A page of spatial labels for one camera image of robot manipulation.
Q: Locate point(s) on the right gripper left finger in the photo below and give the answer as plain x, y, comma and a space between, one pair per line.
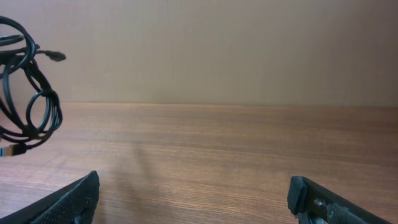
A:
75, 203

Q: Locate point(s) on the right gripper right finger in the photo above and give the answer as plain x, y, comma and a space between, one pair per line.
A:
309, 202

